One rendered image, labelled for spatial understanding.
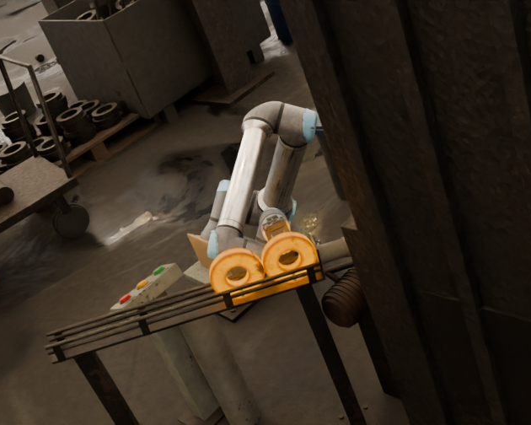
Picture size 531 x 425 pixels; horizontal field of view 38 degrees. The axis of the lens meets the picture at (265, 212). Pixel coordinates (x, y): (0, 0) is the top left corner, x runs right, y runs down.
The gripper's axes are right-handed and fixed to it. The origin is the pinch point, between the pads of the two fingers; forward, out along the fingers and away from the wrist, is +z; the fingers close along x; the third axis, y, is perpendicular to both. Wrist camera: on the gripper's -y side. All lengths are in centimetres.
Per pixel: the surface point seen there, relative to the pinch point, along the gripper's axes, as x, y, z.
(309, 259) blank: 5.6, -3.9, 2.2
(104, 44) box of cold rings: -57, 92, -303
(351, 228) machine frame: 17.3, 7.1, 28.7
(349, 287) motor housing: 13.5, -18.3, -3.7
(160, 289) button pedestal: -42, -4, -30
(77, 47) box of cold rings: -78, 99, -334
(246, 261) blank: -11.1, 2.9, 4.5
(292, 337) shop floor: -10, -52, -72
